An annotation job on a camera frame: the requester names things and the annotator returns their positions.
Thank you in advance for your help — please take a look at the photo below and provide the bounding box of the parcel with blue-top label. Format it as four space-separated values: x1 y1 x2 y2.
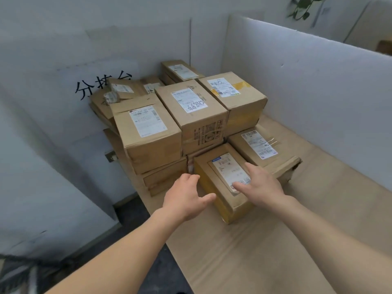
193 143 255 225

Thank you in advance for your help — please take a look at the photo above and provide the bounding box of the person's left forearm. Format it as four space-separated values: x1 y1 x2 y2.
44 208 190 294

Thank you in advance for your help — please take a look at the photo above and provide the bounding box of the green potted trailing plant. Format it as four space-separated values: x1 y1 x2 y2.
287 0 330 21

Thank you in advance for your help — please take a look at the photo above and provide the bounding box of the heap of brown cartons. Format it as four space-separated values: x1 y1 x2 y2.
376 39 392 56

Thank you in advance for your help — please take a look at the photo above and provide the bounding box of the white paper wall notice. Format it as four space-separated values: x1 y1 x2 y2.
311 0 333 28

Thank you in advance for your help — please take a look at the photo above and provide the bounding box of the person's left hand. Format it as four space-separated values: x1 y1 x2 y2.
162 173 217 223

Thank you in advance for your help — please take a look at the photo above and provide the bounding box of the person's right forearm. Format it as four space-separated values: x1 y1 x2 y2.
269 196 392 294

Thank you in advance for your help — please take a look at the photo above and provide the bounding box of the person's right hand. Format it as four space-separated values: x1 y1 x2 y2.
232 162 292 209

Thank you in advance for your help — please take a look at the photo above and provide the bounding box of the pile of parcels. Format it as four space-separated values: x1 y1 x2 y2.
89 59 269 198

